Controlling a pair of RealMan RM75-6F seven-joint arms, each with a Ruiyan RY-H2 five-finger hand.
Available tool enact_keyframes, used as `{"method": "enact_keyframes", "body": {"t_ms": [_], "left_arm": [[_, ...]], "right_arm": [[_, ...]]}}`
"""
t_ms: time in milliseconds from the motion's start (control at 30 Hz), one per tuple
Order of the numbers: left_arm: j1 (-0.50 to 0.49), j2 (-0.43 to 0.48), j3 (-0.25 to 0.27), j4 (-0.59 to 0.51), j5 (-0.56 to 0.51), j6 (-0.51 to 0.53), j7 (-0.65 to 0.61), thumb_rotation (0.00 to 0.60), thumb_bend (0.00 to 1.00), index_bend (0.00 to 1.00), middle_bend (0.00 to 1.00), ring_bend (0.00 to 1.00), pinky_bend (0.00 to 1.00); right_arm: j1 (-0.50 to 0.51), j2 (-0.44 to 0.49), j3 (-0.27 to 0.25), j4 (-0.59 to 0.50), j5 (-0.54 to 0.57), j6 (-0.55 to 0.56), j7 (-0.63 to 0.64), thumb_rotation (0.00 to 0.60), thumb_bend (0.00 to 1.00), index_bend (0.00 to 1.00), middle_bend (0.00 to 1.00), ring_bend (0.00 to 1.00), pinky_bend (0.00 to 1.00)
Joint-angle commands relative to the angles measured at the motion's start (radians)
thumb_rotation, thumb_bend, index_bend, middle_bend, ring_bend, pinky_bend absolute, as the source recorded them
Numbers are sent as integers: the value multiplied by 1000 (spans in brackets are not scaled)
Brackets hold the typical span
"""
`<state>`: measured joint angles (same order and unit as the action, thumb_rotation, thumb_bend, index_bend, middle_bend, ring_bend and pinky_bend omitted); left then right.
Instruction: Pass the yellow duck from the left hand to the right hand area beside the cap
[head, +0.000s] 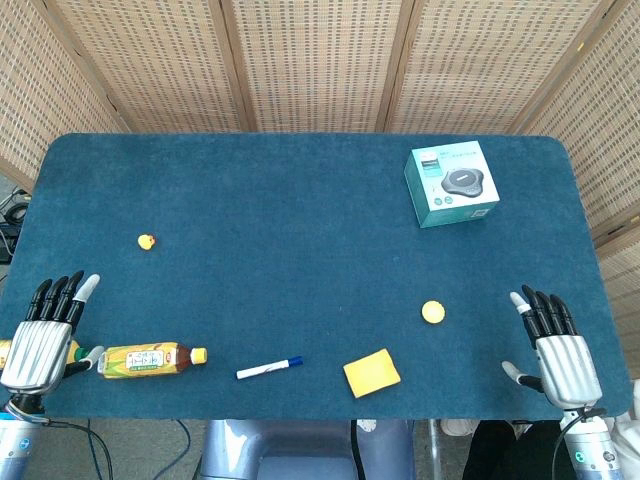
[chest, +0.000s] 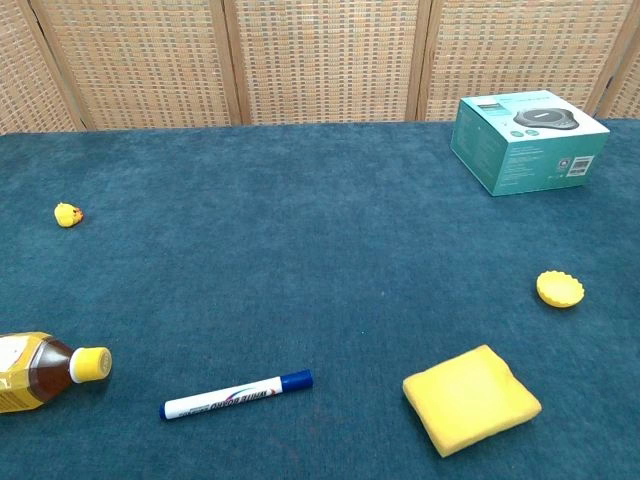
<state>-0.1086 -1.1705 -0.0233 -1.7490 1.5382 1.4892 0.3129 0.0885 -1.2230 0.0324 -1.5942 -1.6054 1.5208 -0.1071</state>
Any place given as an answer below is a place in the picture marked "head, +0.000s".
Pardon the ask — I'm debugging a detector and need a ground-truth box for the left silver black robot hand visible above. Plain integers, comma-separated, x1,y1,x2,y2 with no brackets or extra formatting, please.
0,270,105,397

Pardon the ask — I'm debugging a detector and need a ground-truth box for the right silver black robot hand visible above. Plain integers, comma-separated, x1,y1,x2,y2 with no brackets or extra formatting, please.
502,284,604,411

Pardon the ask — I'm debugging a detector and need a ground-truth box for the round yellow disc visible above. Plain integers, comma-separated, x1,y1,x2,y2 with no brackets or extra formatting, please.
421,300,446,326

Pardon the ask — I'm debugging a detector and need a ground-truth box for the bottle red yellow label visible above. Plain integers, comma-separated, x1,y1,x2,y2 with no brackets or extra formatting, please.
0,338,94,371

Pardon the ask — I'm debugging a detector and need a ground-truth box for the black trouser leg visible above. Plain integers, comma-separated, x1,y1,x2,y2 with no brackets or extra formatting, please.
460,418,569,480

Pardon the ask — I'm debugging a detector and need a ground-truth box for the tea bottle yellow label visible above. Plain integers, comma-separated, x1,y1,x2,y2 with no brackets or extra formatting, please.
96,342,209,380

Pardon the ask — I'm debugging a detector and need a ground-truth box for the white shoe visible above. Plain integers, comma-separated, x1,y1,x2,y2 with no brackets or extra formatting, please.
439,418,481,437

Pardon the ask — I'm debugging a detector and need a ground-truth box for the metal table leg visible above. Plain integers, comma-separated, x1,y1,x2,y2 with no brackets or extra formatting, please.
428,418,444,480

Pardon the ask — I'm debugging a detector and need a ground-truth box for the yellow square sponge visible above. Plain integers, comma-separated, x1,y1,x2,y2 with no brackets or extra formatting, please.
342,348,402,400

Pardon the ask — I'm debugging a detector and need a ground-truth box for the teal speakerphone box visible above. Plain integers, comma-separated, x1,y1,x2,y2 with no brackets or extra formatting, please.
403,140,501,229

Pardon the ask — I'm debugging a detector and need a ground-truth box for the white blue whiteboard marker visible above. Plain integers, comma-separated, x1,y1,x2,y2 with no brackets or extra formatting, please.
235,355,305,381

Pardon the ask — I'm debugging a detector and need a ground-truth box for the blue-grey robot torso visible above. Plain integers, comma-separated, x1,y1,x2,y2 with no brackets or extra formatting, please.
199,418,416,480

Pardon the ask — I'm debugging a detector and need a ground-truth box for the blue table mat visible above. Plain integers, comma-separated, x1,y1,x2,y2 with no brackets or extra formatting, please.
0,132,632,422

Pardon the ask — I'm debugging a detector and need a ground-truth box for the woven bamboo folding screen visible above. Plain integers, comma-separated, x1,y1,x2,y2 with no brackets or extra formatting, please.
0,0,640,381

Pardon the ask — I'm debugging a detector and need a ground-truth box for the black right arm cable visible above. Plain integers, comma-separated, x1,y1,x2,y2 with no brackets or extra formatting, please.
549,407,609,480

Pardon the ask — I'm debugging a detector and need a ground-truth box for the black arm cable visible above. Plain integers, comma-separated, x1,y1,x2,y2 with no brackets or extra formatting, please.
549,407,609,480
44,418,114,480

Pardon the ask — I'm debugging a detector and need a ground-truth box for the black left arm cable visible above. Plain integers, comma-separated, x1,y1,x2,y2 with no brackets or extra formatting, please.
44,418,114,480

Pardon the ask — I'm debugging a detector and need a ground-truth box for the dark floor cable bundle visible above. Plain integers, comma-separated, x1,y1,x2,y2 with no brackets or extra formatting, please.
0,187,32,264

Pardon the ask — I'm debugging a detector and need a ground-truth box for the blue floor cable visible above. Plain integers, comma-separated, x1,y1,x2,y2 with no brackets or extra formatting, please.
174,418,194,467

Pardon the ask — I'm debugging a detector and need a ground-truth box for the black torso cable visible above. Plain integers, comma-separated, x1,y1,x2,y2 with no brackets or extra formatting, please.
349,419,369,480

